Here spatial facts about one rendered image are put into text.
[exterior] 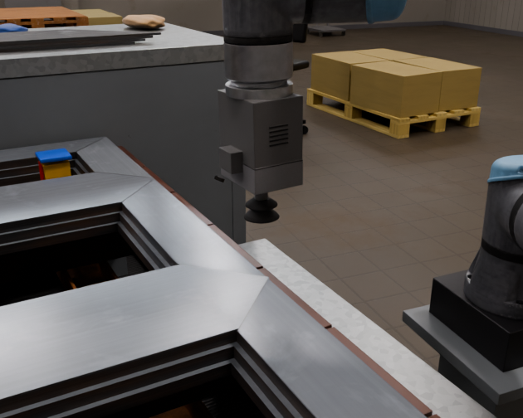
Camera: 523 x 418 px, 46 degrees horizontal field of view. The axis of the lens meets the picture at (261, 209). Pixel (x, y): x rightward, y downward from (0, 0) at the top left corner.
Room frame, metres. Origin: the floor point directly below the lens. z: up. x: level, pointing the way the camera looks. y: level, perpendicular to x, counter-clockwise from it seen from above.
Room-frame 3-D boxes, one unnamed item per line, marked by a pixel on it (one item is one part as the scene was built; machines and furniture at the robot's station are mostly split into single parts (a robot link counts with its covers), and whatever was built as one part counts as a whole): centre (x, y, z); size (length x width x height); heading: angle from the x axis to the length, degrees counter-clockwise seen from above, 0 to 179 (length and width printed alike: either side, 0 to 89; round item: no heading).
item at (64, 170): (1.18, 0.42, 0.78); 0.05 x 0.05 x 0.19; 28
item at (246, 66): (0.69, 0.00, 1.15); 0.08 x 0.08 x 0.05
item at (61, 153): (1.18, 0.42, 0.88); 0.06 x 0.06 x 0.02; 28
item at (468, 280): (0.86, -0.40, 0.80); 0.15 x 0.15 x 0.10
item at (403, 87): (5.18, -1.07, 0.23); 1.37 x 0.94 x 0.45; 22
